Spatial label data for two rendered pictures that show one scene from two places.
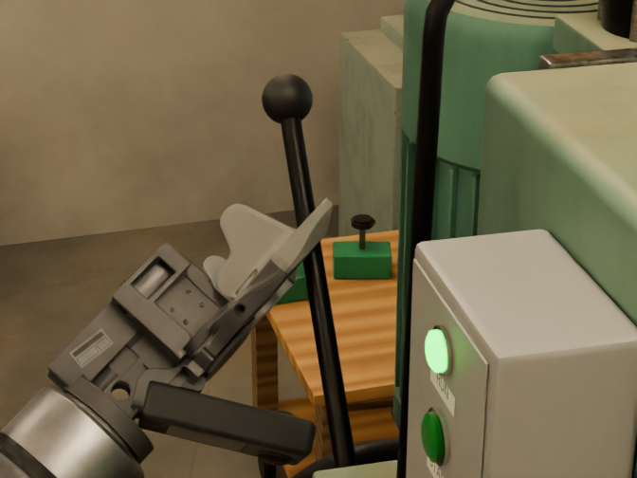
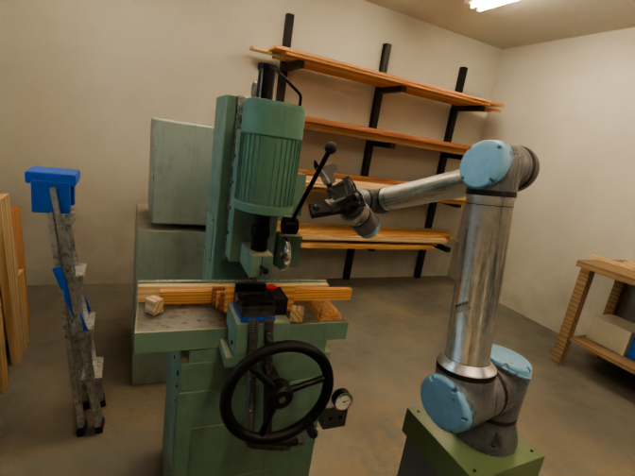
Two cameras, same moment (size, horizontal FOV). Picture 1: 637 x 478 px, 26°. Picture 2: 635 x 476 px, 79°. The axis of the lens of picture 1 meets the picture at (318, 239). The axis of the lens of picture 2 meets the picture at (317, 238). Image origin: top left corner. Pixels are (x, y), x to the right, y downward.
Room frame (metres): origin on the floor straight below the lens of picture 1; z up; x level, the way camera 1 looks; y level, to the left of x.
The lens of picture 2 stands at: (1.97, -0.18, 1.42)
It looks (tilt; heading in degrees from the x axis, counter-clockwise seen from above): 14 degrees down; 169
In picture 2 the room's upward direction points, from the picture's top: 9 degrees clockwise
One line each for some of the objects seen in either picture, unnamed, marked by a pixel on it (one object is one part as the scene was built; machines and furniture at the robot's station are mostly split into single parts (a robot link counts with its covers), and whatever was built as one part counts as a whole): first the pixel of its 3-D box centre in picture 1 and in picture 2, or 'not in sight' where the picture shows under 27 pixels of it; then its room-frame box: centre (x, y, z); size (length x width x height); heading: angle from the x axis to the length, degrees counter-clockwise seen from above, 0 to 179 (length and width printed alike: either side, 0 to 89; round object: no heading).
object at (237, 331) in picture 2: not in sight; (256, 326); (1.02, -0.13, 0.91); 0.15 x 0.14 x 0.09; 104
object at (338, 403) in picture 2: not in sight; (340, 400); (0.96, 0.16, 0.65); 0.06 x 0.04 x 0.08; 104
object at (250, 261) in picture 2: not in sight; (256, 261); (0.80, -0.14, 1.03); 0.14 x 0.07 x 0.09; 14
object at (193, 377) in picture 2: not in sight; (240, 323); (0.70, -0.17, 0.76); 0.57 x 0.45 x 0.09; 14
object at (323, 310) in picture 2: not in sight; (324, 307); (0.86, 0.09, 0.91); 0.12 x 0.09 x 0.03; 14
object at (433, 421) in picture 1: (432, 437); not in sight; (0.47, -0.05, 1.42); 0.02 x 0.01 x 0.02; 14
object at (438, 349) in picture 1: (436, 351); not in sight; (0.47, -0.05, 1.46); 0.02 x 0.01 x 0.02; 14
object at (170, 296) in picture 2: not in sight; (264, 295); (0.81, -0.11, 0.92); 0.62 x 0.02 x 0.04; 104
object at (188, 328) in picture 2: not in sight; (248, 326); (0.93, -0.15, 0.87); 0.61 x 0.30 x 0.06; 104
